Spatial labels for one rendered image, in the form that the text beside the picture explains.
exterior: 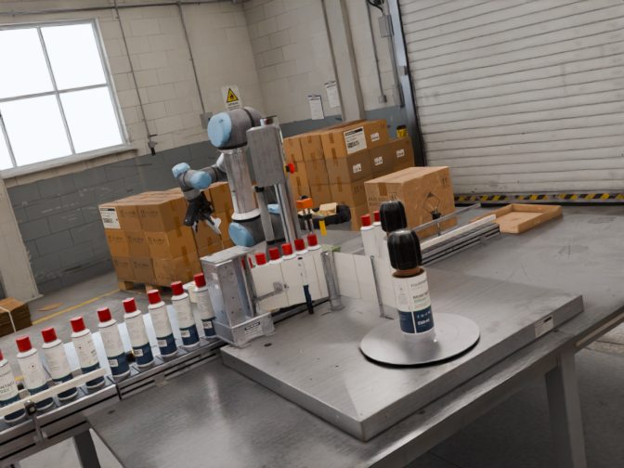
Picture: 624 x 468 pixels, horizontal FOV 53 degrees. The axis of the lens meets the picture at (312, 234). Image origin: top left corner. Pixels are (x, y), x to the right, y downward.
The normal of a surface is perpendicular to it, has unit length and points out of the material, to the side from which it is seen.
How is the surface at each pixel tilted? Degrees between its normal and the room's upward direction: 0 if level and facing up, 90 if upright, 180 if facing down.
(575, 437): 90
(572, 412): 90
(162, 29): 90
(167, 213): 90
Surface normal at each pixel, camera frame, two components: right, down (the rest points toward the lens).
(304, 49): -0.70, 0.29
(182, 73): 0.69, 0.03
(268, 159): 0.00, 0.22
